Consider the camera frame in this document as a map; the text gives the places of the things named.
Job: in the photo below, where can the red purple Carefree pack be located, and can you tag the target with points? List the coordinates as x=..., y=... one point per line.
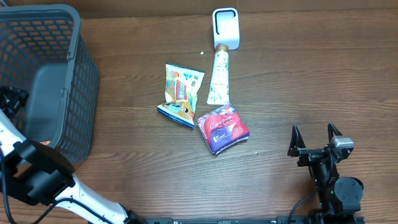
x=222, y=128

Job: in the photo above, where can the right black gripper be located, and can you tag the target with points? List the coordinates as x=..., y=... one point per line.
x=295, y=149

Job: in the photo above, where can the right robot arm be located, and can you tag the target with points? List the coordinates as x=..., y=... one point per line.
x=339, y=196

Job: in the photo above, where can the grey plastic mesh basket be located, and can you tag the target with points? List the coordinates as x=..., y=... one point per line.
x=43, y=53

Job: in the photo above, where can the orange small packet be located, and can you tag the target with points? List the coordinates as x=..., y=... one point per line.
x=46, y=143

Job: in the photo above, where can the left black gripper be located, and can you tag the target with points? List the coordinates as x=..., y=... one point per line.
x=15, y=98

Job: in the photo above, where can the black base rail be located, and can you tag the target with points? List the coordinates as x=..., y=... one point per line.
x=277, y=220

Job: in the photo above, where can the white tube gold cap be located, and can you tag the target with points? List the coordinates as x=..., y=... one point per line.
x=219, y=86

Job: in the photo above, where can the white barcode scanner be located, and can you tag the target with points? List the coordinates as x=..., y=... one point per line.
x=226, y=27

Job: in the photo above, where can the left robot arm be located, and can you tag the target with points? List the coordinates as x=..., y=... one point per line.
x=34, y=173

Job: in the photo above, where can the yellow snack chip bag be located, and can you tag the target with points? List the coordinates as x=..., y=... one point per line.
x=181, y=87

